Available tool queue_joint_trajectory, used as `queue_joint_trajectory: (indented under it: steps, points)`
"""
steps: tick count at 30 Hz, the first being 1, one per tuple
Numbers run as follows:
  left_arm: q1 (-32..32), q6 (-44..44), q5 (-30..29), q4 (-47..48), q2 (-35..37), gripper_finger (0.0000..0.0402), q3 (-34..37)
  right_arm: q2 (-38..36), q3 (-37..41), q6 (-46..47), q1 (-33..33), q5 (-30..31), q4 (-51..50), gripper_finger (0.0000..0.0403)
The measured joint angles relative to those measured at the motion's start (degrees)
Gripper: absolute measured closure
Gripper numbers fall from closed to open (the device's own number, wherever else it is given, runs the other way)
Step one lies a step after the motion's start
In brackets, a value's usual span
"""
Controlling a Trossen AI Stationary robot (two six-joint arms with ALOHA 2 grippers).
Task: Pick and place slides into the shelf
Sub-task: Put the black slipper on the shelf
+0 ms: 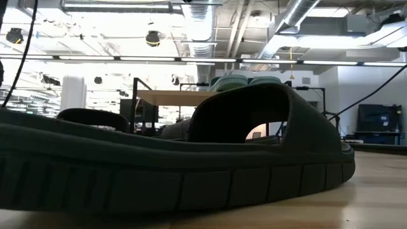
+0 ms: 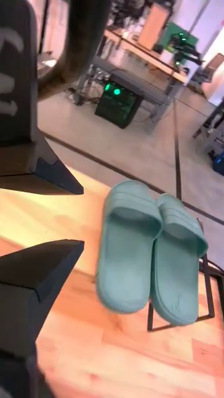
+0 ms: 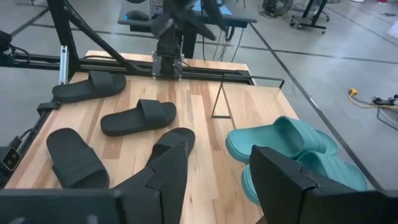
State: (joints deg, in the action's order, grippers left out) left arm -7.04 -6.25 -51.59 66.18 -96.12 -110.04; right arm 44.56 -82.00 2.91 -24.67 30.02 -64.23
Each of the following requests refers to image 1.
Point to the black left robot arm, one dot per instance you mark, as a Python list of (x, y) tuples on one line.
[(2, 12)]

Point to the black rubber slide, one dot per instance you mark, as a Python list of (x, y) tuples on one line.
[(159, 178), (92, 116), (175, 128)]

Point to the small round black fixture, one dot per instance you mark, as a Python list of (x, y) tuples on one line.
[(98, 80)]

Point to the white room pillar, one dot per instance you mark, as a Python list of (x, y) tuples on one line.
[(73, 95)]

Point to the black aluminium table frame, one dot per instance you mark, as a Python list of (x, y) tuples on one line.
[(381, 149)]

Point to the corrugated silver air duct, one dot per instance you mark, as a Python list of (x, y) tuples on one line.
[(200, 25)]

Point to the black metal stand frame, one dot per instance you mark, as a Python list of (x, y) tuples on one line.
[(310, 88)]

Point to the blue media cabinet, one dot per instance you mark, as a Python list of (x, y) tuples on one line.
[(378, 137)]

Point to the long ceiling light strip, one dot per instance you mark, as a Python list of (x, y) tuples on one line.
[(86, 58)]

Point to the slanted silver air duct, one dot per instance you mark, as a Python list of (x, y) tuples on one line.
[(299, 9)]

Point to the black metal wood shelf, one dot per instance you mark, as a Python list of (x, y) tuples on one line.
[(171, 98)]

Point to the black wall television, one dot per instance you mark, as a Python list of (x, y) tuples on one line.
[(378, 117)]

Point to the black hanging ceiling lamp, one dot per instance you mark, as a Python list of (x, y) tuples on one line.
[(152, 38), (14, 35)]

